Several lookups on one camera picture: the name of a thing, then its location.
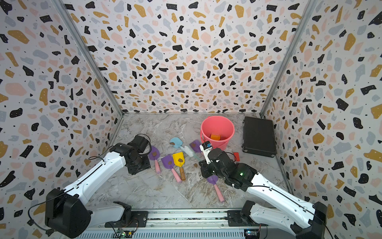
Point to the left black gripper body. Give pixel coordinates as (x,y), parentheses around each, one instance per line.
(142,164)

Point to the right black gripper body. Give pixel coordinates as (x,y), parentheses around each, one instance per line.
(209,170)

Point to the purple trowel pink handle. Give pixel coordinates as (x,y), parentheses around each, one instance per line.
(213,180)
(195,146)
(169,164)
(154,155)

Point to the yellow trowel blue handle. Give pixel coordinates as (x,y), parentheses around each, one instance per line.
(215,137)

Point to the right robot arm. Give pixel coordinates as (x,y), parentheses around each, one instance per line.
(301,219)

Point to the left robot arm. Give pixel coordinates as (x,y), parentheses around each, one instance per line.
(66,210)

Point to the red block near bucket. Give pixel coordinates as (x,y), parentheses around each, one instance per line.
(236,157)

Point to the pink plastic bucket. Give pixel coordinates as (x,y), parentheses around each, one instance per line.
(217,125)

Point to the light blue trowel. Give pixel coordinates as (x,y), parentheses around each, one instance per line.
(176,142)

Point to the black case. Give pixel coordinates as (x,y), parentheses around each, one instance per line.
(259,137)

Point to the purple trowel pink handle front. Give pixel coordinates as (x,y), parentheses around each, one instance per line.
(213,180)

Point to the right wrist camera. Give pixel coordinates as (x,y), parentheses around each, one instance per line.
(206,147)

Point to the purple trowel pink handle back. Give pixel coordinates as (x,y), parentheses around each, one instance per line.
(195,146)

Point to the yellow trowel wooden handle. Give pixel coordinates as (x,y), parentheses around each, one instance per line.
(179,161)

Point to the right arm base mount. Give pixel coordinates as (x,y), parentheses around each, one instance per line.
(236,219)

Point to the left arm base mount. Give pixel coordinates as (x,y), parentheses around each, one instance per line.
(131,219)

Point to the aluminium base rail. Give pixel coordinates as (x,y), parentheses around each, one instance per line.
(185,224)

